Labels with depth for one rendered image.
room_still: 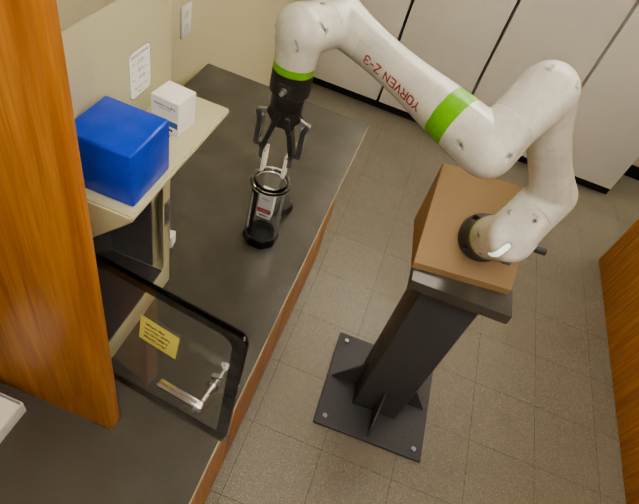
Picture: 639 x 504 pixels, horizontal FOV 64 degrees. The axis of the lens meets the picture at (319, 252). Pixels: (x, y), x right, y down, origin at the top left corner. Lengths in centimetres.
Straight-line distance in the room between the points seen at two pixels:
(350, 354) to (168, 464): 144
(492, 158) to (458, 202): 57
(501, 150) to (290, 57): 46
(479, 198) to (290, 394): 120
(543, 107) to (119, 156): 77
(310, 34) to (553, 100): 49
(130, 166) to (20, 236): 17
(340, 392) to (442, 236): 102
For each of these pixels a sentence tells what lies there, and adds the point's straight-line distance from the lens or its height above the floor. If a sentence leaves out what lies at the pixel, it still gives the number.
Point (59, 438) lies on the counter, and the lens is 121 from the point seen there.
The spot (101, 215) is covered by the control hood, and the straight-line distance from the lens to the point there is 77.
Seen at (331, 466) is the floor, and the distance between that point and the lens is 223.
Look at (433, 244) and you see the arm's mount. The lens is 158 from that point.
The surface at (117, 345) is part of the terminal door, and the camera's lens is 105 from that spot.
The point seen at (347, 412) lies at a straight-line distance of 231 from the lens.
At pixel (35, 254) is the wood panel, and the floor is 146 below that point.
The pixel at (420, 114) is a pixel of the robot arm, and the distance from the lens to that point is 109.
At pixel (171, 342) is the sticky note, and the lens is 90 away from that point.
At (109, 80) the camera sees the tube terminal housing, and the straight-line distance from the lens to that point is 82.
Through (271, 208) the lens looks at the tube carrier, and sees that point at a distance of 137.
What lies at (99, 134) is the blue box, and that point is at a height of 160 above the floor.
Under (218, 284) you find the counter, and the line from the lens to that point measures 138.
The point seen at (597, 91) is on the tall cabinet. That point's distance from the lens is 395.
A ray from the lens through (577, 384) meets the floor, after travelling 300.
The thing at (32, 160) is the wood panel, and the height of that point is 164.
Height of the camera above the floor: 204
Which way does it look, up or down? 47 degrees down
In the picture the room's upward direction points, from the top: 19 degrees clockwise
